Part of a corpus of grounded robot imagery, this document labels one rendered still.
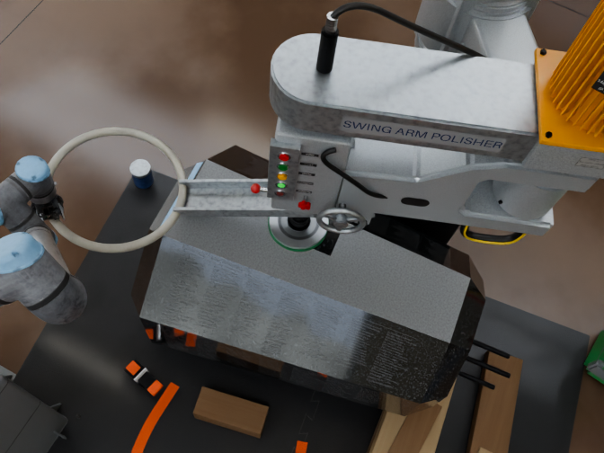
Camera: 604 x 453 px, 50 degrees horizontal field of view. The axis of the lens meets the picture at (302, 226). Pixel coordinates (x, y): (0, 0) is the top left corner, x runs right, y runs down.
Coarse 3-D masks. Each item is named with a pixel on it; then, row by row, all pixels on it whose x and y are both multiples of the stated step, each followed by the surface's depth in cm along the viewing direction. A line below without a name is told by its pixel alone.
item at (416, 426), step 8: (432, 408) 276; (440, 408) 276; (408, 416) 273; (416, 416) 274; (424, 416) 274; (432, 416) 274; (408, 424) 272; (416, 424) 272; (424, 424) 272; (432, 424) 273; (400, 432) 270; (408, 432) 270; (416, 432) 271; (424, 432) 271; (400, 440) 269; (408, 440) 269; (416, 440) 269; (424, 440) 270; (392, 448) 267; (400, 448) 268; (408, 448) 268; (416, 448) 268
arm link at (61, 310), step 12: (36, 216) 195; (12, 228) 192; (24, 228) 192; (36, 228) 191; (48, 228) 195; (48, 240) 182; (60, 264) 166; (72, 276) 156; (72, 288) 146; (84, 288) 157; (60, 300) 144; (72, 300) 146; (84, 300) 153; (36, 312) 144; (48, 312) 144; (60, 312) 145; (72, 312) 148
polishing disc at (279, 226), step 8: (272, 224) 233; (280, 224) 233; (312, 224) 234; (272, 232) 231; (280, 232) 231; (288, 232) 232; (296, 232) 232; (304, 232) 232; (312, 232) 232; (320, 232) 233; (280, 240) 230; (288, 240) 230; (296, 240) 231; (304, 240) 231; (312, 240) 231; (320, 240) 232; (296, 248) 230; (304, 248) 230
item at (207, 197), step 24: (192, 192) 231; (216, 192) 229; (240, 192) 226; (264, 192) 224; (192, 216) 226; (216, 216) 224; (240, 216) 222; (264, 216) 220; (288, 216) 218; (312, 216) 216
